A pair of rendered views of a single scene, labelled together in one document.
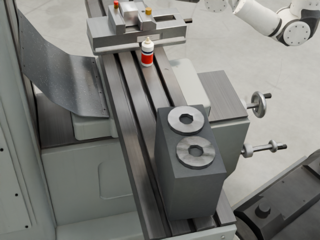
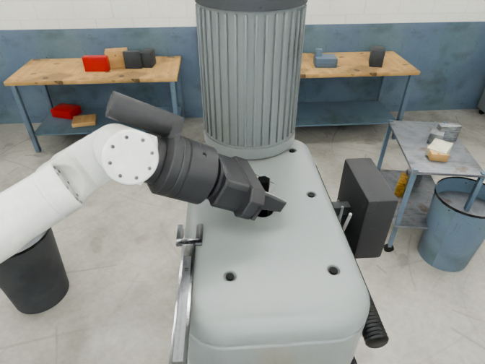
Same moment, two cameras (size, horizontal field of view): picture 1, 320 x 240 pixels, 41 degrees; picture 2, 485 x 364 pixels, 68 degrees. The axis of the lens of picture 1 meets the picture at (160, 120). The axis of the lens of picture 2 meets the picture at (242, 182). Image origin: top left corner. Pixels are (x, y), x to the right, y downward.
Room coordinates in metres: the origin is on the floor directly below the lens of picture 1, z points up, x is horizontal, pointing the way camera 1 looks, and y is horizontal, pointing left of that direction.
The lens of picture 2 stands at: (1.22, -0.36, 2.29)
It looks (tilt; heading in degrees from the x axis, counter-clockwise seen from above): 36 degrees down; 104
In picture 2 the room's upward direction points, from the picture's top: straight up
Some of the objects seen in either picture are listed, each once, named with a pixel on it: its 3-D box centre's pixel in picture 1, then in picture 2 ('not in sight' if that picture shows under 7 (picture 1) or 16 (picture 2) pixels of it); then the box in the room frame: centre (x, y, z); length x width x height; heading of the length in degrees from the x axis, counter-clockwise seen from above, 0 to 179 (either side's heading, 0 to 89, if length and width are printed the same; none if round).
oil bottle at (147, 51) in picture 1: (147, 50); not in sight; (1.15, 0.06, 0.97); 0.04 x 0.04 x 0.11
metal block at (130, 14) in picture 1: (128, 13); not in sight; (1.29, 0.14, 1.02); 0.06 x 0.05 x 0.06; 21
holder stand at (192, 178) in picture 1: (186, 160); not in sight; (0.66, -0.08, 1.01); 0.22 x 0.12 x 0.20; 14
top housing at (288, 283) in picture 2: not in sight; (259, 237); (1.14, 0.11, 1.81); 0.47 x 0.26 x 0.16; 108
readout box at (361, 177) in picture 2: not in sight; (364, 206); (1.37, 0.49, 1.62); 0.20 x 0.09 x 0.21; 108
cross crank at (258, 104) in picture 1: (250, 105); not in sight; (1.30, -0.38, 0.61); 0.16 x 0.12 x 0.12; 108
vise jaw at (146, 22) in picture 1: (144, 15); not in sight; (1.31, 0.09, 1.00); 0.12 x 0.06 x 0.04; 21
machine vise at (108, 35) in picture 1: (136, 25); not in sight; (1.30, 0.11, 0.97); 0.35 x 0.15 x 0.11; 111
